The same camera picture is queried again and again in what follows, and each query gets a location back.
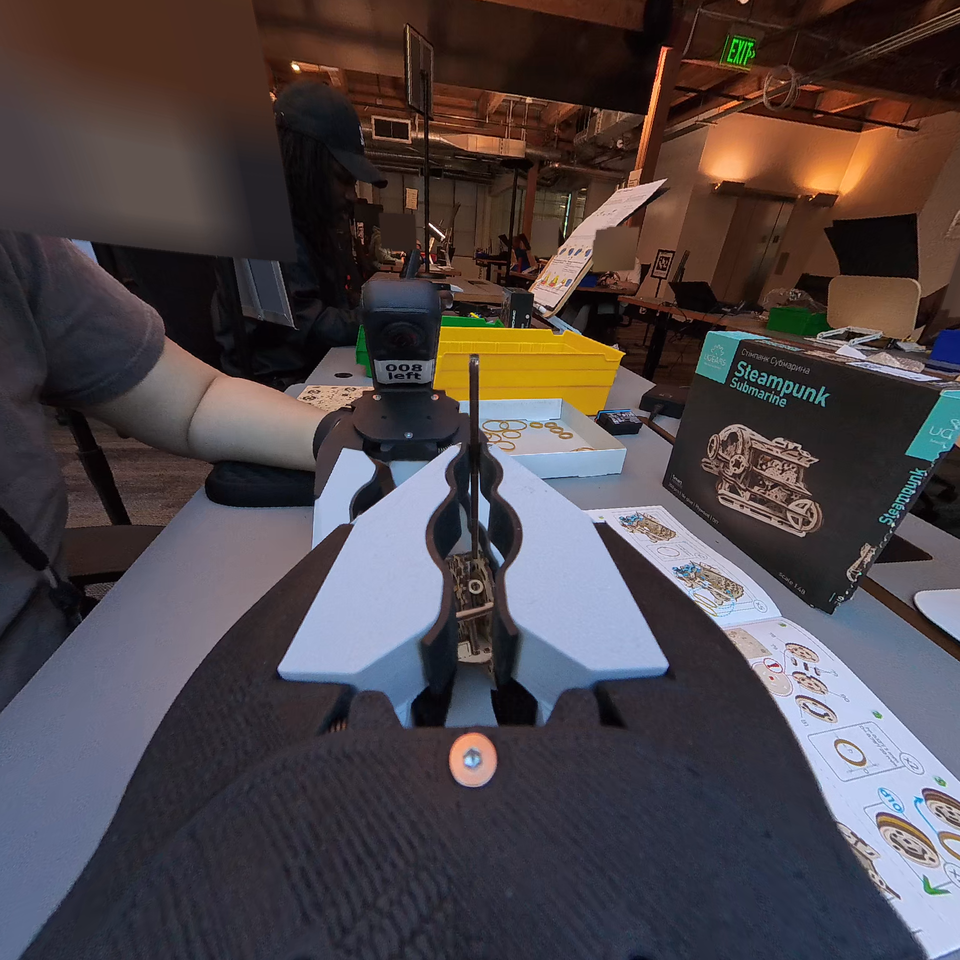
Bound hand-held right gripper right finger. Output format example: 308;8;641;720
480;441;670;727

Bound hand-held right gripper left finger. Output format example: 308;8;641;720
277;442;468;729

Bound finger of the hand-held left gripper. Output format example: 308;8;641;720
311;447;398;550

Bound thin dark wooden rod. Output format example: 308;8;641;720
467;354;483;561

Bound wooden model assembly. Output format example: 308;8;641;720
447;550;498;666

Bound person's left forearm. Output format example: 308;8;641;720
92;336;329;475

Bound wooden parts sheet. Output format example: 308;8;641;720
296;383;375;414

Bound black model kit box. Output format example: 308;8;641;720
663;328;960;616

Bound black wristband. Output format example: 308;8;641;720
312;409;351;472

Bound black padded wrist rest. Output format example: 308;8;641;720
204;458;318;510

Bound group of yellow rubber rings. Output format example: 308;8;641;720
478;417;595;453

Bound stacked yellow plastic bins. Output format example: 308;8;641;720
433;325;627;418

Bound white cardboard tray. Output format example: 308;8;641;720
457;396;629;481

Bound black power adapter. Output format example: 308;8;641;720
637;384;691;421

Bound dark chair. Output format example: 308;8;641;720
54;407;165;595

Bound tilted white poster board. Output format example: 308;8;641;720
527;177;670;316

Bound white instruction booklet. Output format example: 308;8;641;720
583;504;960;959

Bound person's grey shirt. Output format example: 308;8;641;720
0;229;168;715

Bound black laptop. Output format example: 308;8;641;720
666;279;726;314

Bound black panel on pole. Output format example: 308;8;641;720
403;22;436;123

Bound small green plastic bin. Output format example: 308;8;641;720
765;304;831;339

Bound white desk stand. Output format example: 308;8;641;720
912;587;960;644

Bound beige chair back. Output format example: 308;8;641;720
825;274;924;342

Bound black board panel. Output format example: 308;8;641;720
823;212;921;282

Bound white folding frame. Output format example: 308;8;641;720
814;322;886;349

